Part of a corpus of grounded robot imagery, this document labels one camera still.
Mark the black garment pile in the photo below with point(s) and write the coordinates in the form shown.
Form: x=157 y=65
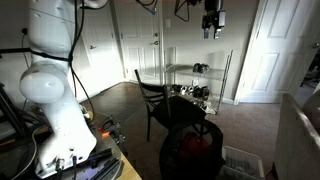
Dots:
x=186 y=111

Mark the black wooden chair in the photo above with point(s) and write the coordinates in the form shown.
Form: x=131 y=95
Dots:
x=150 y=88

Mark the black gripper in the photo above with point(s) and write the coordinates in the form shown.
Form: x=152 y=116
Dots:
x=213 y=16

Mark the white wall outlet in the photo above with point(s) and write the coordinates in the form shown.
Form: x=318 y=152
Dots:
x=195 y=82

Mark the beige bed footboard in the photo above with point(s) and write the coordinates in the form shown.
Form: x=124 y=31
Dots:
x=293 y=150

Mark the black wall plug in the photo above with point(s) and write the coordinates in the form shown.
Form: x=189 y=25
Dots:
x=24 y=31

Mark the black tripod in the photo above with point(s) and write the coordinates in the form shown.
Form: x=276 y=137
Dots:
x=6 y=106

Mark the white plastic basket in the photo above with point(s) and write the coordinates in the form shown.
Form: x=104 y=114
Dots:
x=243 y=163

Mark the black base rails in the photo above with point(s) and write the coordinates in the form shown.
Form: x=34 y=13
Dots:
x=103 y=160

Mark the black chunky shoe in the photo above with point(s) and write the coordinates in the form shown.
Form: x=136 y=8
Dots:
x=204 y=92

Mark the white light switch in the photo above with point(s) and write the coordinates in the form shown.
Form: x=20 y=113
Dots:
x=168 y=23

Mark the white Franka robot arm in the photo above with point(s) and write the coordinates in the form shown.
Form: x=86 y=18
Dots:
x=50 y=83

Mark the white door with round knobs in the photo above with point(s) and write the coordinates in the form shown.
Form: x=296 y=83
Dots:
x=140 y=60

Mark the wide white panel door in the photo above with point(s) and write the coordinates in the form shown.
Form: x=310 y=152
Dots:
x=276 y=66

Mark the white sneaker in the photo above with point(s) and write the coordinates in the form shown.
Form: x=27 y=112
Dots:
x=189 y=90

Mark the dark small shoe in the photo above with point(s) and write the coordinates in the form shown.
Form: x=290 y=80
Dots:
x=175 y=88

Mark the black mesh laundry bag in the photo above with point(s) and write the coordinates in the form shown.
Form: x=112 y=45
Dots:
x=213 y=156

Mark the white shoes pair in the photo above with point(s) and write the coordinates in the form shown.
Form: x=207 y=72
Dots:
x=207 y=107

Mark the red towel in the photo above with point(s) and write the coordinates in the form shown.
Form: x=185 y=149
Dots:
x=193 y=146

